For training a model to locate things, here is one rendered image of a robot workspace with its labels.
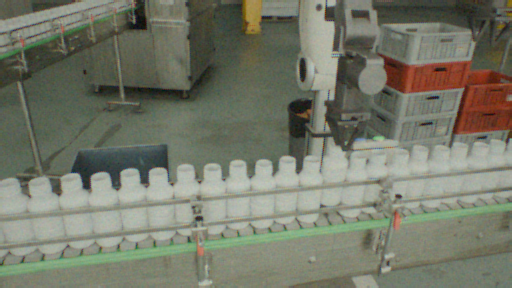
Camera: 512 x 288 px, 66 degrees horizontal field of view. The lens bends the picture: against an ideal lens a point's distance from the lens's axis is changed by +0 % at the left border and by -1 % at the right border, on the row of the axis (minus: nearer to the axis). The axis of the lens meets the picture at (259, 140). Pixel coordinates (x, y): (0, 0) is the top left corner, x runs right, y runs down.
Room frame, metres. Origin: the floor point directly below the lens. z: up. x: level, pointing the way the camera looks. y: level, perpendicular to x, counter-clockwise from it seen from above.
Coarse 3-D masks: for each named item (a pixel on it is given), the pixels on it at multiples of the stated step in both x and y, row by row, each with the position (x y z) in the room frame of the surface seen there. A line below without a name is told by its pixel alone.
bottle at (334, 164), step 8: (328, 152) 0.82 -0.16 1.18; (336, 152) 0.80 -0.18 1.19; (344, 152) 0.81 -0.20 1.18; (328, 160) 0.81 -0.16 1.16; (336, 160) 0.80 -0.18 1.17; (344, 160) 0.81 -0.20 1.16; (328, 168) 0.80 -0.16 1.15; (336, 168) 0.79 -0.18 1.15; (344, 168) 0.80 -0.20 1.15; (328, 176) 0.80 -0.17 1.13; (336, 176) 0.79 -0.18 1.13; (344, 176) 0.81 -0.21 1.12; (328, 192) 0.80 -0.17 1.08; (336, 192) 0.80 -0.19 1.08; (328, 200) 0.80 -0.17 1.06; (336, 200) 0.80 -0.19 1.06
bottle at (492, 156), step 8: (496, 144) 0.93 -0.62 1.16; (504, 144) 0.94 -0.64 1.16; (488, 152) 0.94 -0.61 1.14; (496, 152) 0.93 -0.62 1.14; (488, 160) 0.93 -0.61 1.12; (496, 160) 0.92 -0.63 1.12; (504, 160) 0.93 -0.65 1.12; (488, 176) 0.92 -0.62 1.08; (496, 176) 0.92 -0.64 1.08; (488, 184) 0.92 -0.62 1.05; (496, 184) 0.92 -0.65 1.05
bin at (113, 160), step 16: (160, 144) 1.28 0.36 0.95; (80, 160) 1.20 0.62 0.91; (96, 160) 1.22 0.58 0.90; (112, 160) 1.23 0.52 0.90; (128, 160) 1.25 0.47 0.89; (144, 160) 1.26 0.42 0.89; (160, 160) 1.28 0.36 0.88; (80, 176) 1.17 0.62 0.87; (112, 176) 1.23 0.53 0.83; (144, 176) 1.26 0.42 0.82
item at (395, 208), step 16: (368, 160) 0.90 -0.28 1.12; (384, 192) 0.80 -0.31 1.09; (192, 208) 0.69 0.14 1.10; (384, 208) 0.80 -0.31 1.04; (400, 208) 0.75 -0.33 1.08; (192, 224) 0.65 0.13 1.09; (384, 240) 0.80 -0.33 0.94; (208, 256) 0.69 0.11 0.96; (384, 256) 0.75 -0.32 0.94; (208, 272) 0.69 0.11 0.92; (384, 272) 0.74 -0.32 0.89
